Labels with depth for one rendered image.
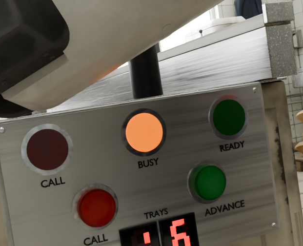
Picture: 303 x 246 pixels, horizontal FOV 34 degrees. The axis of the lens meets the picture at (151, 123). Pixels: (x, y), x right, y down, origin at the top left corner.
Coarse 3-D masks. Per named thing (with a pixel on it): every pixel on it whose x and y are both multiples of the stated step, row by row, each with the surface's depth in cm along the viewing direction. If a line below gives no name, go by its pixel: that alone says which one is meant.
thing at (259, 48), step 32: (224, 32) 52; (256, 32) 47; (288, 32) 46; (160, 64) 71; (192, 64) 61; (224, 64) 53; (256, 64) 48; (288, 64) 46; (96, 96) 108; (128, 96) 87
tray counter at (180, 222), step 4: (180, 220) 42; (176, 224) 42; (180, 224) 42; (184, 224) 42; (172, 228) 42; (184, 228) 42; (172, 232) 42; (176, 232) 42; (184, 232) 42; (172, 236) 42; (176, 236) 42; (180, 236) 42; (184, 236) 42; (188, 236) 42; (172, 240) 42; (176, 240) 42; (184, 240) 42; (188, 240) 42; (176, 244) 42; (188, 244) 42
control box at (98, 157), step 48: (192, 96) 43; (240, 96) 44; (0, 144) 37; (96, 144) 40; (192, 144) 43; (240, 144) 44; (0, 192) 38; (48, 192) 39; (144, 192) 41; (192, 192) 43; (240, 192) 44; (48, 240) 39; (96, 240) 40; (192, 240) 43; (240, 240) 45
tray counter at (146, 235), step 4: (144, 228) 41; (136, 232) 41; (140, 232) 41; (144, 232) 41; (148, 232) 41; (132, 236) 41; (136, 236) 41; (144, 236) 41; (148, 236) 41; (132, 240) 41; (136, 240) 41; (144, 240) 41; (148, 240) 41; (132, 244) 41; (136, 244) 41; (140, 244) 41; (144, 244) 41
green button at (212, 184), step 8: (200, 168) 42; (208, 168) 42; (216, 168) 43; (200, 176) 42; (208, 176) 42; (216, 176) 42; (224, 176) 43; (192, 184) 42; (200, 184) 42; (208, 184) 42; (216, 184) 42; (224, 184) 43; (200, 192) 42; (208, 192) 42; (216, 192) 42; (208, 200) 42
